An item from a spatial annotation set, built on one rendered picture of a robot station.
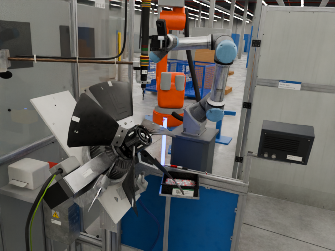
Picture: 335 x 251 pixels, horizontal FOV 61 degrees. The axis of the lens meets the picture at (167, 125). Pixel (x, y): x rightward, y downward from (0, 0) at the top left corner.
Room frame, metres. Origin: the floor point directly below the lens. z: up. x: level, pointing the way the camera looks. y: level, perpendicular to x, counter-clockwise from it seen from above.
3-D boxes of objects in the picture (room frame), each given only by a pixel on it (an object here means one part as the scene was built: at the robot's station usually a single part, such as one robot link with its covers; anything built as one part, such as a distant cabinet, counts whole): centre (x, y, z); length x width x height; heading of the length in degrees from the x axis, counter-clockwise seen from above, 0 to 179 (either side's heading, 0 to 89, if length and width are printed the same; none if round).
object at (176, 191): (1.49, -0.10, 0.85); 0.22 x 0.17 x 0.07; 86
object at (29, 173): (1.37, 0.74, 0.92); 0.17 x 0.16 x 0.11; 71
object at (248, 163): (1.53, -0.49, 0.96); 0.03 x 0.03 x 0.20; 71
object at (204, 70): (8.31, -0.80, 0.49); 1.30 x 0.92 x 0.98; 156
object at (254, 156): (1.50, -0.59, 1.04); 0.24 x 0.03 x 0.03; 71
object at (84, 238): (1.30, 0.38, 0.56); 0.19 x 0.04 x 0.04; 71
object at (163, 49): (1.56, 0.07, 1.63); 0.12 x 0.08 x 0.09; 160
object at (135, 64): (1.36, 0.14, 1.50); 0.09 x 0.07 x 0.10; 106
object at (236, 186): (1.67, -0.08, 0.82); 0.90 x 0.04 x 0.08; 71
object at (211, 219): (1.67, -0.08, 0.45); 0.82 x 0.02 x 0.66; 71
